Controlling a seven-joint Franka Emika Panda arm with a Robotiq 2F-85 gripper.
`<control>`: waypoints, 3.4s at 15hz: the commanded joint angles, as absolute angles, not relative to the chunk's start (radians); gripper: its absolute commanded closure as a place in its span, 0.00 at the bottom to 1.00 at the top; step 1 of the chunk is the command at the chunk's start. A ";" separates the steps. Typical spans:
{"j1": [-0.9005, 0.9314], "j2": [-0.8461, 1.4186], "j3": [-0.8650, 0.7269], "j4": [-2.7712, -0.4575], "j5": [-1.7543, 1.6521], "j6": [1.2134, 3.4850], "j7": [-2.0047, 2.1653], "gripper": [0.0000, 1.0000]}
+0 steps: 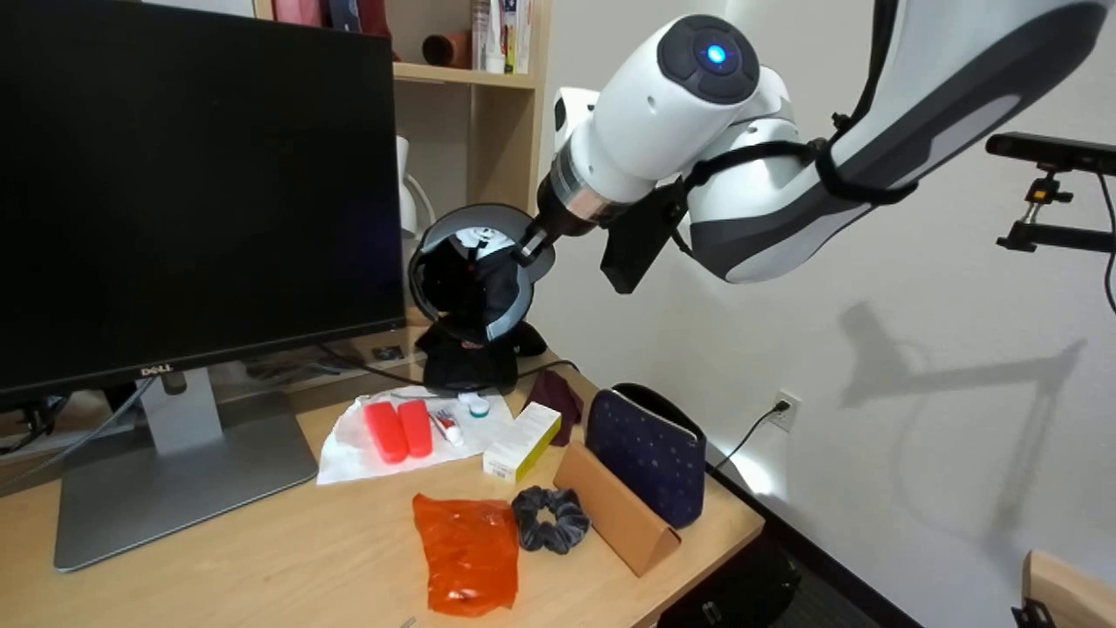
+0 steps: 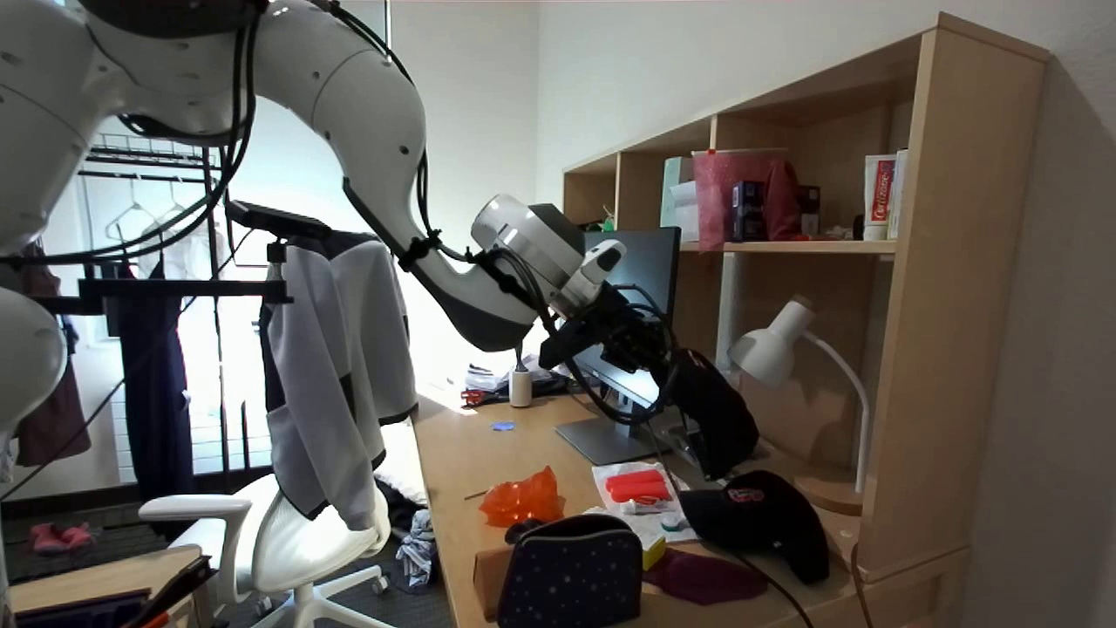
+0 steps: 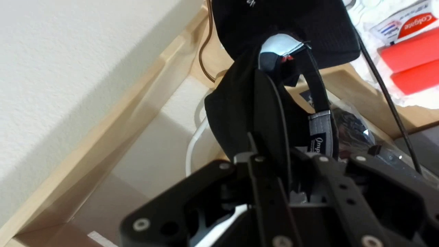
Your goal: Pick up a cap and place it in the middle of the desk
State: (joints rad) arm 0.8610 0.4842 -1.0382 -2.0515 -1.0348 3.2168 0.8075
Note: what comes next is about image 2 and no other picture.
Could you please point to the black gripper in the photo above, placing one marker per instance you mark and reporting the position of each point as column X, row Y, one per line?
column 613, row 335

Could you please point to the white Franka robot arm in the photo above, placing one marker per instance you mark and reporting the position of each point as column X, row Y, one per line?
column 335, row 107

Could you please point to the white desk lamp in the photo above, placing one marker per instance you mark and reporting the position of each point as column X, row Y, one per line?
column 771, row 343

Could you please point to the white cardboard tube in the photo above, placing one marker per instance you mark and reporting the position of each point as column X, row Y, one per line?
column 731, row 314

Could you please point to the clear white plastic bag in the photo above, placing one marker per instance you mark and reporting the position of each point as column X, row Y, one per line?
column 631, row 485

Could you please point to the black computer monitor with stand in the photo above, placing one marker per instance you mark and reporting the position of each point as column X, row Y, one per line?
column 648, row 264

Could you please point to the small white bottle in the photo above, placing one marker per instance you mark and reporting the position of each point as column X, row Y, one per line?
column 520, row 386

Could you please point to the small blue sticker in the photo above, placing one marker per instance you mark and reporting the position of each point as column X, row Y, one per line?
column 505, row 427

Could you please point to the pale green white box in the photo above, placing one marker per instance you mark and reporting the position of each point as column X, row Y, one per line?
column 679, row 197

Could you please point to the white and red cloth pile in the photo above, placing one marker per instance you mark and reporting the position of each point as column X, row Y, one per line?
column 483, row 386

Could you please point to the orange plastic bag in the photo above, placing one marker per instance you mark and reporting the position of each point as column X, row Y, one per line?
column 526, row 497

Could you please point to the maroon cloth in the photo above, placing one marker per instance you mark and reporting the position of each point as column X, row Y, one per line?
column 701, row 576

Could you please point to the pink bag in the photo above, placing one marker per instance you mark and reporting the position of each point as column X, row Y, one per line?
column 743, row 193

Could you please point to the dark jar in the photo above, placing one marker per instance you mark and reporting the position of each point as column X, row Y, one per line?
column 806, row 212

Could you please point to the navy dotted pouch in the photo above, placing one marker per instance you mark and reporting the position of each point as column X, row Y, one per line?
column 578, row 576

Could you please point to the metal hex key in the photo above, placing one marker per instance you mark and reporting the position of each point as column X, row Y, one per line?
column 476, row 492

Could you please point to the white and red box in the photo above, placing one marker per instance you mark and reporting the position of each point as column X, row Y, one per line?
column 883, row 197

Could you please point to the crumpled patterned cloth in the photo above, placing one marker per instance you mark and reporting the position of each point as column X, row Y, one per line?
column 415, row 548

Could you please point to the wooden shelf unit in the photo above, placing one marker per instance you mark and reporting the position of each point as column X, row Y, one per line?
column 979, row 291

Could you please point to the grey jacket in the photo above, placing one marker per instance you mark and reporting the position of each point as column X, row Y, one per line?
column 335, row 371

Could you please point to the white office chair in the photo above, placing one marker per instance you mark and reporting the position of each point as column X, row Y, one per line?
column 290, row 545

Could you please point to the dark hanging dress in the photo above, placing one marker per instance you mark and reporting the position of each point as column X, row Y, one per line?
column 154, row 386

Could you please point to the metal clothes rack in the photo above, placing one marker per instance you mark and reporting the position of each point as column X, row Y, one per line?
column 142, row 160

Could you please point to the pink item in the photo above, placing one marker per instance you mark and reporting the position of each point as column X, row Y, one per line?
column 57, row 536

